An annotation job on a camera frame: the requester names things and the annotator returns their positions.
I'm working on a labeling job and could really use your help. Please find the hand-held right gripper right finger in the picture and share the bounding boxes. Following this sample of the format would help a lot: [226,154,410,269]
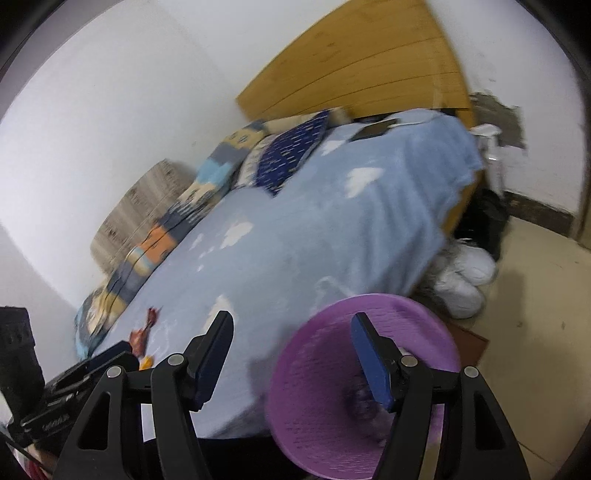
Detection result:
[351,312,520,480]

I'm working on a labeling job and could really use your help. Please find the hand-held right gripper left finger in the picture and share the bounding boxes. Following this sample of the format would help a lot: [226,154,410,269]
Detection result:
[53,311,235,480]

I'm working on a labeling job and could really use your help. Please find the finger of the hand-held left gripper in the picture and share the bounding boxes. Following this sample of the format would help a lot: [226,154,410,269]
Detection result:
[85,340,140,374]

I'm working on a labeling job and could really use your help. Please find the purple plastic basket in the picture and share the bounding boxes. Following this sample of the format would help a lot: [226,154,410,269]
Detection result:
[265,294,462,480]

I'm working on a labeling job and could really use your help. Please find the brown cardboard sheet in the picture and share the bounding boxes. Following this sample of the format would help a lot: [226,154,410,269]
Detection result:
[444,318,490,371]

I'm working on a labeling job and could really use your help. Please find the patchwork cartoon quilt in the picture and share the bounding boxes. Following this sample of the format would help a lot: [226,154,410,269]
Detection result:
[75,119,269,361]

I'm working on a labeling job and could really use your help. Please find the striped beige pillow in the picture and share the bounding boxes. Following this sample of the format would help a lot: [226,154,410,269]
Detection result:
[90,159,197,278]

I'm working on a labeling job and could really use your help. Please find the light blue cloud blanket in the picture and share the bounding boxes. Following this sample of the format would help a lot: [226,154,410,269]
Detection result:
[76,108,485,439]

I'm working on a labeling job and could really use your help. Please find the black bag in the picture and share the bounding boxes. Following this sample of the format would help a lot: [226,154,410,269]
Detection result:
[455,188,509,262]

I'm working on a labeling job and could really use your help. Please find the white patterned pillow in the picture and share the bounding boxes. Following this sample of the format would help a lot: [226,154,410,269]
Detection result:
[235,134,274,191]

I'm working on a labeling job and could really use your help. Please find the navy star pillow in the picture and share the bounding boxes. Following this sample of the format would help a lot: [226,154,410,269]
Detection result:
[256,108,334,197]

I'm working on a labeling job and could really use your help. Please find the black smartphone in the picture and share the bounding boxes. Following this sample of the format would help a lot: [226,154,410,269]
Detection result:
[350,119,402,142]

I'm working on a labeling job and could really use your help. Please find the white appliance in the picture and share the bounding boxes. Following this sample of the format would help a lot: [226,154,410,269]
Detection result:
[469,123,505,195]

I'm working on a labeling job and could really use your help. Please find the wooden headboard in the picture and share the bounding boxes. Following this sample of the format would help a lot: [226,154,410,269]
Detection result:
[236,0,477,126]

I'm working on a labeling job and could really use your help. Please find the white charging cable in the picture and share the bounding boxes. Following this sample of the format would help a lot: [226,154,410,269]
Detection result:
[392,116,440,129]

